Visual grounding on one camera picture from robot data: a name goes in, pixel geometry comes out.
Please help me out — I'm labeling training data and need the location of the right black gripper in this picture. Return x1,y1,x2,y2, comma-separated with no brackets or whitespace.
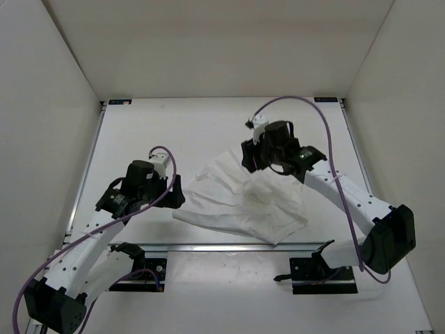
243,132,284,174

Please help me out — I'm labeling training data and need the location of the white skirt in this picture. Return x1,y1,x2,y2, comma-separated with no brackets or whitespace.
172,148,308,244

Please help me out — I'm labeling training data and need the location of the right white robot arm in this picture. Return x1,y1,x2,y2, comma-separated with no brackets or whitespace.
241,118,416,279

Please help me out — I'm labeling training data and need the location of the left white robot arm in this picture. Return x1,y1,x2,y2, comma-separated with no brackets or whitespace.
22,153,185,333

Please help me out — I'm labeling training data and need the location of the right blue corner label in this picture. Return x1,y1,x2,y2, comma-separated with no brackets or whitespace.
314,97,338,103

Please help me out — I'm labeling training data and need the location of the blue corner label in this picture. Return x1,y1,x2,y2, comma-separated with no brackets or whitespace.
108,99,132,105
314,97,338,103

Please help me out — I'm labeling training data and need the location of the left blue corner label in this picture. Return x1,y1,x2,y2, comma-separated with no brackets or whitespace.
108,99,132,105

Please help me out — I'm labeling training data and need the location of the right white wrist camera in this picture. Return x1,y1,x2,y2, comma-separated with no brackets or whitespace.
245,114,269,145

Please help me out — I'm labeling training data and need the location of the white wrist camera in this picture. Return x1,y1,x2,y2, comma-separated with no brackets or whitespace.
245,114,269,145
148,152,172,180

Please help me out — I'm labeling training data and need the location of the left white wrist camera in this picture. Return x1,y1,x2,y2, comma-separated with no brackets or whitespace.
148,152,172,180

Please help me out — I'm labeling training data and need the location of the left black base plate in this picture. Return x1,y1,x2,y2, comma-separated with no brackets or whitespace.
109,253,168,293

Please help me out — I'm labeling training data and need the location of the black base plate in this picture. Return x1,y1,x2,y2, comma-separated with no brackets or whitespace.
289,257,358,295
109,253,168,293

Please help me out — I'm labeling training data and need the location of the aluminium front rail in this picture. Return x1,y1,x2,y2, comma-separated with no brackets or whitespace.
139,243,323,253

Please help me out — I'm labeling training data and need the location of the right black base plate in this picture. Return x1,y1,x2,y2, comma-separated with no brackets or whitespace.
289,257,358,295

